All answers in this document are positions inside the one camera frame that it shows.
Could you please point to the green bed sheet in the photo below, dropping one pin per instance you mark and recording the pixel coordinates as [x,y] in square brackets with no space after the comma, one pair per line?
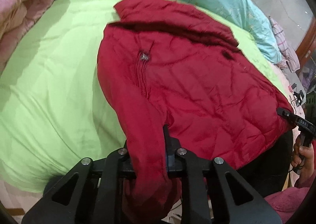
[53,110]

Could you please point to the pink folded quilt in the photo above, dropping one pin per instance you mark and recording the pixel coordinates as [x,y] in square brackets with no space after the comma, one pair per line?
[17,17]

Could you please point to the person's right hand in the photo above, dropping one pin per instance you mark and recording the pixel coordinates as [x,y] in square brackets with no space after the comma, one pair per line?
[303,156]

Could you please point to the pink fleece sleeve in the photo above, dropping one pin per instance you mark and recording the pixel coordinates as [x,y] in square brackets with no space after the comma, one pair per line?
[286,202]

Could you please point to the plaid cloth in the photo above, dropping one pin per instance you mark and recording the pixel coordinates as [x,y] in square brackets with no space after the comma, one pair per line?
[289,57]

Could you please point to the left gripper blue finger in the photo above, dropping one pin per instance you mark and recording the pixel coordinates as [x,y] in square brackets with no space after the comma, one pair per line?
[173,160]

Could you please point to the red quilted puffer coat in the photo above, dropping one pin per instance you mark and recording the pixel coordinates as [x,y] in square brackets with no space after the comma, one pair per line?
[169,64]

